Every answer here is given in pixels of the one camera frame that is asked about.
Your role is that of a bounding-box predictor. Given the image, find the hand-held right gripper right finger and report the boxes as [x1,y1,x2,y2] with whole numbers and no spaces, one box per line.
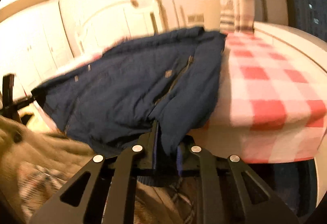
[176,135,299,224]

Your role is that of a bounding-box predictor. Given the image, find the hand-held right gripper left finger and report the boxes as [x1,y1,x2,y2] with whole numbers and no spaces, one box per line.
[29,120,160,224]

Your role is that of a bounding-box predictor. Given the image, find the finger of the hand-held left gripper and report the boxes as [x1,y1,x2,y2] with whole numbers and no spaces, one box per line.
[0,73,36,125]

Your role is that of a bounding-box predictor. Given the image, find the navy puffer jacket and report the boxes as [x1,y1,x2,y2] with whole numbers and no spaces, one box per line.
[31,26,227,187]

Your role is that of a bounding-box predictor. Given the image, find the white wardrobe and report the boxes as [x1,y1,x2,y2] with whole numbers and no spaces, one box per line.
[0,0,74,102]

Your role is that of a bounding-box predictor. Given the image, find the olive knit sweater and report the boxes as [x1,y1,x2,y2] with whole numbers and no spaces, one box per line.
[0,114,103,214]

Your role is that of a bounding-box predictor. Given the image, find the red white checked plastic sheet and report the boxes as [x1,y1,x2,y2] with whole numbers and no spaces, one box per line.
[190,31,327,164]

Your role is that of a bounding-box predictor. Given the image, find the white wooden headboard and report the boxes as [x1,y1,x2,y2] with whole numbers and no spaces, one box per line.
[74,0,169,58]

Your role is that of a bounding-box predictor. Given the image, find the white thin pole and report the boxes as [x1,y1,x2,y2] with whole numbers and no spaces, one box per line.
[171,0,186,27]

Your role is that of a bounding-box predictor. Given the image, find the white window ledge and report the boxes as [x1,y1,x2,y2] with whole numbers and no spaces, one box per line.
[253,21,327,74]

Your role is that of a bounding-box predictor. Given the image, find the dark window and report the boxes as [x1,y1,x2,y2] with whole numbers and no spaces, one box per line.
[281,0,327,43]

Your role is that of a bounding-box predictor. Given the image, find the beige wall switch panel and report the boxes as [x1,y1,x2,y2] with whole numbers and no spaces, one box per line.
[187,13,205,23]

